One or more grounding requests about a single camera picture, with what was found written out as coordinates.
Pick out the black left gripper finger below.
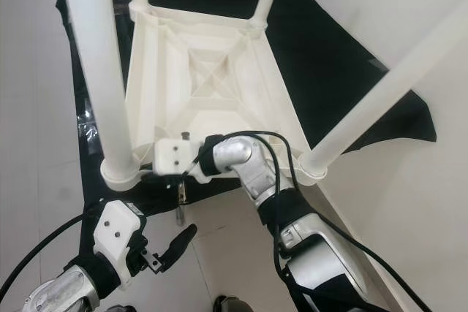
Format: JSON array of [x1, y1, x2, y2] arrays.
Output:
[[159, 223, 199, 263]]

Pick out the flat clear tape patch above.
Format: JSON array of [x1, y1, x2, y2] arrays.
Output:
[[77, 104, 99, 145]]

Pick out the black tablecloth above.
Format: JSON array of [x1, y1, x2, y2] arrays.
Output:
[[55, 0, 437, 218]]

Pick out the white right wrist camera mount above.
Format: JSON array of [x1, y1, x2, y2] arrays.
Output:
[[154, 133, 209, 181]]

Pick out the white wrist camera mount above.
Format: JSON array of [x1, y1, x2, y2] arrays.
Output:
[[94, 199, 147, 280], [154, 133, 209, 181]]

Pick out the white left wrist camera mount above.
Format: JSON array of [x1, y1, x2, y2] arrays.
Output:
[[94, 199, 147, 280]]

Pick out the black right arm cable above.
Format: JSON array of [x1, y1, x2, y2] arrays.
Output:
[[208, 131, 432, 312]]

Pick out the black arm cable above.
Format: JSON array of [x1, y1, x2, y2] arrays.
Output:
[[208, 131, 432, 312], [0, 213, 99, 298]]

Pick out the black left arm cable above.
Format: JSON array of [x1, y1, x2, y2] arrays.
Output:
[[0, 213, 99, 298]]

